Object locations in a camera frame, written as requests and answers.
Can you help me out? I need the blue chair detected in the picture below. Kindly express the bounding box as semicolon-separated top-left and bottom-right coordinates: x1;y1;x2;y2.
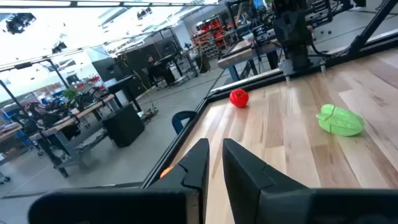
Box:
172;110;198;135

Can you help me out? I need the red shelf rack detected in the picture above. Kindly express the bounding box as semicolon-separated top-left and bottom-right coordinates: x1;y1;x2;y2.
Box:
191;17;233;60

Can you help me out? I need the person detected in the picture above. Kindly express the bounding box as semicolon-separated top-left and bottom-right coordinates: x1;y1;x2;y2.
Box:
146;54;167;88

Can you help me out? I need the black cabinet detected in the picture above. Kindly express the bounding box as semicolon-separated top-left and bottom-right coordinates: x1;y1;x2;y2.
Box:
101;104;146;149

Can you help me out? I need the wooden workbench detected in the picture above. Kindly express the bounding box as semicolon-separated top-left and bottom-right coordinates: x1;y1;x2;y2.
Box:
0;93;116;178

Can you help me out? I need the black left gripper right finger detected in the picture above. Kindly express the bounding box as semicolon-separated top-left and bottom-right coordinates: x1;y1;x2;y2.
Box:
222;138;309;224

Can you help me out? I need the light green toy cabbage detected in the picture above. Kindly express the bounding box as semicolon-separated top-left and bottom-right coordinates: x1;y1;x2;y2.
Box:
315;103;366;138

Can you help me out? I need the table with grey-blue legs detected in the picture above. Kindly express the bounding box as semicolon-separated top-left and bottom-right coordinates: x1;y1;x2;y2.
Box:
216;39;280;82

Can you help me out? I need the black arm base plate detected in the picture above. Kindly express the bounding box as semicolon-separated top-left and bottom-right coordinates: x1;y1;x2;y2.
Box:
278;58;327;78

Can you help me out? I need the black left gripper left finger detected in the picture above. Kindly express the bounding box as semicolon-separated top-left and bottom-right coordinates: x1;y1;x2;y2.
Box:
149;138;211;224

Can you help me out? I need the small green potted plant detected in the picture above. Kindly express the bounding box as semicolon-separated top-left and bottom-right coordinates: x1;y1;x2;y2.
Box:
62;88;78;101

